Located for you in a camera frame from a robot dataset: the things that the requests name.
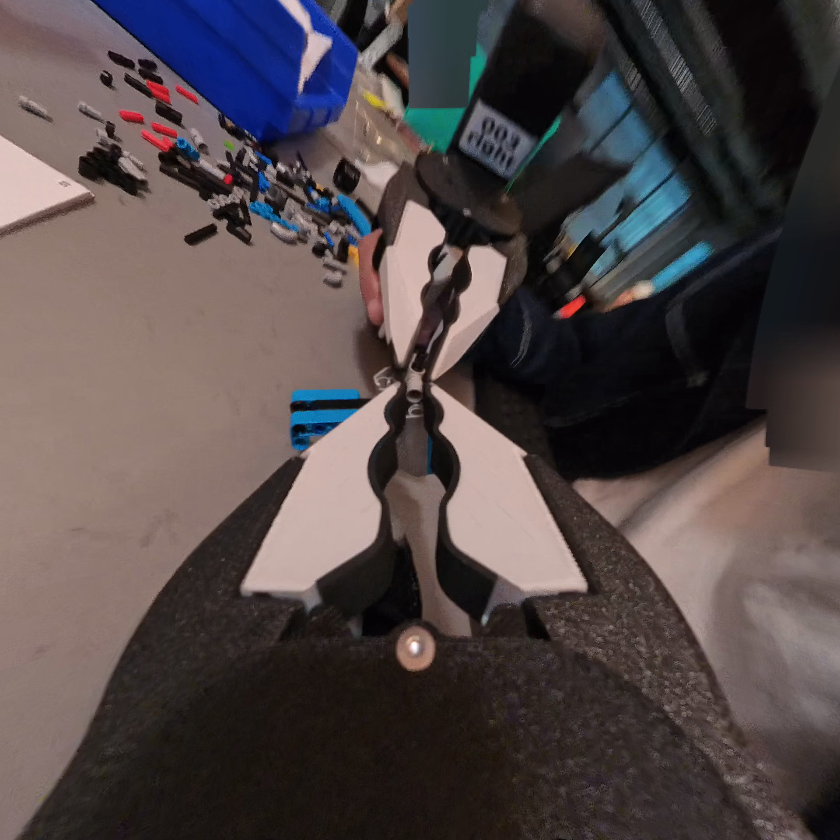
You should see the person's right forearm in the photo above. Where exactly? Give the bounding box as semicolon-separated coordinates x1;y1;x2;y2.
469;249;782;480

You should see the grey desk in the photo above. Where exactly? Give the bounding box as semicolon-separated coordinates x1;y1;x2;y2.
0;0;476;834

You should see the black perforated pad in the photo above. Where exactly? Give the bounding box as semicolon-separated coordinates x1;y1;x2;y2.
472;374;572;483

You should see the person's white shirt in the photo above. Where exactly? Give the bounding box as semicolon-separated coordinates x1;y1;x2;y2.
571;420;840;815

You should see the person's right hand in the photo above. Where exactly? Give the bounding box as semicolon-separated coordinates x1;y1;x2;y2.
357;226;396;343

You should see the grey panel brick assembly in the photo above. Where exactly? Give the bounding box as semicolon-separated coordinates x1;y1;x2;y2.
374;354;439;476

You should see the teal felt bag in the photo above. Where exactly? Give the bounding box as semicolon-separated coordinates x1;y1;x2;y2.
403;105;536;181

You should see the blue black brick frame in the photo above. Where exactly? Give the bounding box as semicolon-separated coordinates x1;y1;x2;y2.
289;388;371;452

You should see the blue plastic bin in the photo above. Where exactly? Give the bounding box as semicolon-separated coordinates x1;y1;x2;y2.
92;0;360;145

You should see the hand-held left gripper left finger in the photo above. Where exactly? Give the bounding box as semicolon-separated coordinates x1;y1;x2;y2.
239;382;404;599

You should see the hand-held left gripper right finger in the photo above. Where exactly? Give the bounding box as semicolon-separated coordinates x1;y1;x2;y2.
423;384;589;597

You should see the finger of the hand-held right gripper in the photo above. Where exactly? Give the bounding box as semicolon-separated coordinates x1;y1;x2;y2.
425;246;509;383
381;200;448;368

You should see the pile of small brick parts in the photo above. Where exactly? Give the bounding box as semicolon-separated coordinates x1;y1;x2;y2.
16;49;378;290

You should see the instruction booklet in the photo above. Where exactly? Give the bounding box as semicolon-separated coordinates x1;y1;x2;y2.
0;134;96;237

